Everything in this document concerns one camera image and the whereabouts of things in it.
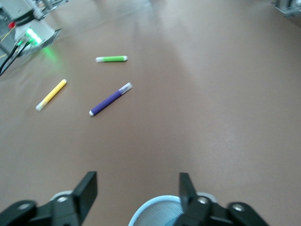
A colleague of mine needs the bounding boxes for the aluminium corner bracket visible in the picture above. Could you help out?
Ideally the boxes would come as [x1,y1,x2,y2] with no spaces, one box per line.
[270,0,301,18]

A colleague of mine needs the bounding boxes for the purple marker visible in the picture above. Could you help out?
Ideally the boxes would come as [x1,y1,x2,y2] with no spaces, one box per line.
[88,82,134,118]

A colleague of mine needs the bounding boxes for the brown table cover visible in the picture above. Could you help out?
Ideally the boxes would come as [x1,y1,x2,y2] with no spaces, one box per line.
[0,0,301,226]

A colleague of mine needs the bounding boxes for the translucent blue plastic cup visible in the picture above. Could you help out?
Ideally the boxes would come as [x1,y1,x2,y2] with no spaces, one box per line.
[128,194,189,226]

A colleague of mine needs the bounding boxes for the black cable on table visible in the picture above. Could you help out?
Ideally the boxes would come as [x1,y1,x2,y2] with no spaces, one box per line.
[0,41,30,77]

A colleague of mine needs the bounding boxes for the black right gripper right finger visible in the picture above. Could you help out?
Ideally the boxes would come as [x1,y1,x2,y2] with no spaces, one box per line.
[178,172,271,226]

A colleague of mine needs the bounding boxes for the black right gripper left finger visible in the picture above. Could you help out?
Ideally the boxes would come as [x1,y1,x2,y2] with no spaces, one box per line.
[0,171,98,226]

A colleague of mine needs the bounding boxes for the yellow marker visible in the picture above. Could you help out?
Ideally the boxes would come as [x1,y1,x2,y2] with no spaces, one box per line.
[35,79,68,112]

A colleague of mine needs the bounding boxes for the green marker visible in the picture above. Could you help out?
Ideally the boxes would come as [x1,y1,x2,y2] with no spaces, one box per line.
[95,55,128,63]

